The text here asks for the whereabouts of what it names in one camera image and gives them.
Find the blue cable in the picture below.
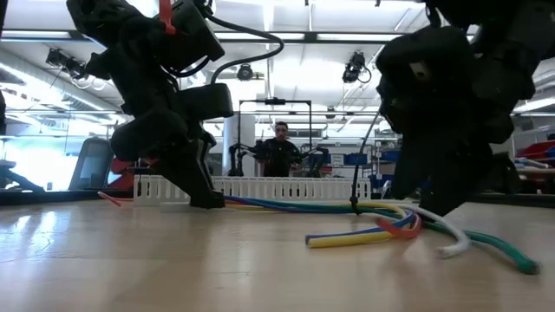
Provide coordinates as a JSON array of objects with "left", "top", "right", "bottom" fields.
[{"left": 223, "top": 194, "right": 424, "bottom": 246}]

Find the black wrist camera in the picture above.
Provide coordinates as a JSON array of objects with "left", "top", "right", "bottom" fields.
[{"left": 160, "top": 0, "right": 226, "bottom": 74}]

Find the blue storage bin shelf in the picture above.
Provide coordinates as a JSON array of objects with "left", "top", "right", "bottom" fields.
[{"left": 328, "top": 149, "right": 404, "bottom": 192}]

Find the black spool red wire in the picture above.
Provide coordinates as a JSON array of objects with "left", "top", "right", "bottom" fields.
[{"left": 96, "top": 190, "right": 136, "bottom": 208}]

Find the black zip tie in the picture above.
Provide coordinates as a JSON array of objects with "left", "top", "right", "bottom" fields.
[{"left": 349, "top": 110, "right": 382, "bottom": 217}]

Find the red cable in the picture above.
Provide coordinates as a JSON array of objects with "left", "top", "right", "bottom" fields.
[{"left": 375, "top": 213, "right": 424, "bottom": 241}]

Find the office chair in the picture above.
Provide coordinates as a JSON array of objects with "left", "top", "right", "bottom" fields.
[{"left": 68, "top": 136, "right": 115, "bottom": 192}]

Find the red plastic bin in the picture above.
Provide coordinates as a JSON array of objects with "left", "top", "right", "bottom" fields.
[{"left": 514, "top": 140, "right": 555, "bottom": 162}]

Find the red tag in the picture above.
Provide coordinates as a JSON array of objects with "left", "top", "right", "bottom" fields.
[{"left": 157, "top": 0, "right": 178, "bottom": 36}]

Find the white cable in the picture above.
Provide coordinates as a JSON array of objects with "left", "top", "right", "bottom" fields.
[{"left": 389, "top": 203, "right": 472, "bottom": 260}]

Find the multicolour wire bundle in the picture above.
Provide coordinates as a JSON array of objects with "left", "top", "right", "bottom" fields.
[{"left": 242, "top": 197, "right": 542, "bottom": 276}]

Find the black ceiling camera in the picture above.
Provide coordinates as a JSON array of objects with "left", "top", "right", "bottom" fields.
[
  {"left": 236, "top": 63, "right": 255, "bottom": 82},
  {"left": 342, "top": 50, "right": 373, "bottom": 85},
  {"left": 45, "top": 47, "right": 89, "bottom": 82}
]

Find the person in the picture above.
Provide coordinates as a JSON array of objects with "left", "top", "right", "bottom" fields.
[{"left": 255, "top": 120, "right": 304, "bottom": 179}]

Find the black aluminium frame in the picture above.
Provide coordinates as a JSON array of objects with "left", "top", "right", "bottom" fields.
[{"left": 0, "top": 29, "right": 555, "bottom": 210}]

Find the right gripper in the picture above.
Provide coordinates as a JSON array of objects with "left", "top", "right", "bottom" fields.
[{"left": 375, "top": 26, "right": 515, "bottom": 218}]

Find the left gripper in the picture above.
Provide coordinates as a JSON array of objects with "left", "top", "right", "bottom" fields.
[{"left": 88, "top": 41, "right": 234, "bottom": 210}]

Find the white slotted cable duct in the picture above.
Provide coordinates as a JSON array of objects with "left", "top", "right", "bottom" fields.
[{"left": 133, "top": 173, "right": 373, "bottom": 207}]

